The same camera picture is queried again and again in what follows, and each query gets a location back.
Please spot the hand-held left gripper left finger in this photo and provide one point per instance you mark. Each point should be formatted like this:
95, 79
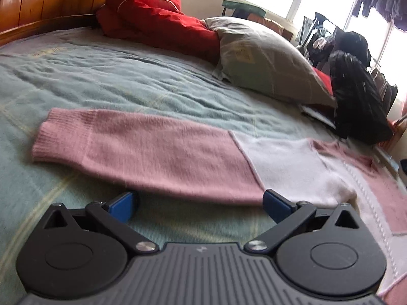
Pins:
124, 206

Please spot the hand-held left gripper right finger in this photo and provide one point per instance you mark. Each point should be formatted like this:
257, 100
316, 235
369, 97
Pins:
275, 206

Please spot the pink and white sweater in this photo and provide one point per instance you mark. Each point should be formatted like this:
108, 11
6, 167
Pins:
143, 146

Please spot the metal clothes rack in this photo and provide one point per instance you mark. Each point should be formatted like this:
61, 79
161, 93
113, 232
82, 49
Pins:
319, 19

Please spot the black backpack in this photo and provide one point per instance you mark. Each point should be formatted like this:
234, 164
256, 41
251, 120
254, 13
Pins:
359, 101

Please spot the grey pillow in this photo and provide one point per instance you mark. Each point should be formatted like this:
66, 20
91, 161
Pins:
267, 60

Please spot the orange curtain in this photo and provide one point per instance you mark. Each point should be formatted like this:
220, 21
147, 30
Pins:
402, 117

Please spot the black coat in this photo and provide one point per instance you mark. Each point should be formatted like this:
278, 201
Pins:
391, 95

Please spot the black jacket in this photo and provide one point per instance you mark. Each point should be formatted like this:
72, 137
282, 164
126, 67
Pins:
354, 46

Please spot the cardboard box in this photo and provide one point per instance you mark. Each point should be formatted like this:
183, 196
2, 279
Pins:
273, 27

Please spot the red folded quilt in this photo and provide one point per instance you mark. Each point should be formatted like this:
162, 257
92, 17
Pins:
146, 12

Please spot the green box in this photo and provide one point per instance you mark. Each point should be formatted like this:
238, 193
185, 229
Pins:
241, 6

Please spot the wooden headboard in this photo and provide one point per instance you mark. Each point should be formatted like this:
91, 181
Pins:
47, 0

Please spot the row of hanging dark laundry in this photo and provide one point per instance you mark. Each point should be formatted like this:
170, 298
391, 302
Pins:
381, 0

